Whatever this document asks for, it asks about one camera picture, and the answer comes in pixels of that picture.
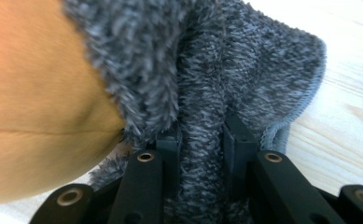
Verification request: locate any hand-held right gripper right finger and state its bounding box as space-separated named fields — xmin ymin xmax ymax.
xmin=221 ymin=113 xmax=261 ymax=193

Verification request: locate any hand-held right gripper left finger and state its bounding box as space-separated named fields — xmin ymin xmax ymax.
xmin=155 ymin=124 xmax=183 ymax=199

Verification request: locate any grey fuzzy cloth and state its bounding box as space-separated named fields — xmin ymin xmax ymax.
xmin=62 ymin=0 xmax=328 ymax=224

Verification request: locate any orange plush toy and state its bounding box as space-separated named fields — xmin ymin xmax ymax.
xmin=0 ymin=0 xmax=126 ymax=207

